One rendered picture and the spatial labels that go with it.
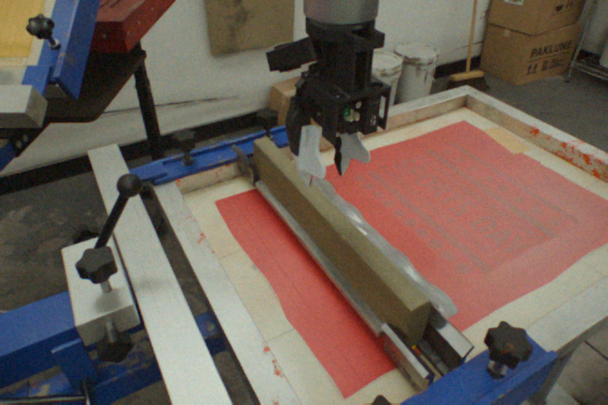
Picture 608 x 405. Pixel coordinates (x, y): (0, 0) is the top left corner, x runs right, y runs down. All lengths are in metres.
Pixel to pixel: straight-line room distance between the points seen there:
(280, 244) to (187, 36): 2.02
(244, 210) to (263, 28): 1.99
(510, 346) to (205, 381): 0.30
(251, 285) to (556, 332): 0.39
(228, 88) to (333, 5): 2.38
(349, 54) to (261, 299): 0.36
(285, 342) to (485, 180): 0.50
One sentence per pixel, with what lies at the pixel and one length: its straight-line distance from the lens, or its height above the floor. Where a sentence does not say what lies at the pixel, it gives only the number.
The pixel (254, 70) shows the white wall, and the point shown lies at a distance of 2.83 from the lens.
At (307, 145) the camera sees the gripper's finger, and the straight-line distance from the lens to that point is 0.53.
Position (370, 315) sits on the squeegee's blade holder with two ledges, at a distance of 0.58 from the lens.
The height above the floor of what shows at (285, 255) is 0.96.
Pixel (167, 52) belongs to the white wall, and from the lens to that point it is 2.62.
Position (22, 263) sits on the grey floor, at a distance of 2.35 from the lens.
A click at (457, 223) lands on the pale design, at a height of 0.96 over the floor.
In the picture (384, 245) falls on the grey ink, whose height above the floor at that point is 0.96.
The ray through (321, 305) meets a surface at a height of 0.96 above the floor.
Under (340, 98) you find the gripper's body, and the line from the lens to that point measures 0.46.
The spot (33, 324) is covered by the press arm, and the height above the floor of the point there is 1.04.
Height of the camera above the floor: 1.45
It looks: 35 degrees down
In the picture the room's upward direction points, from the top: straight up
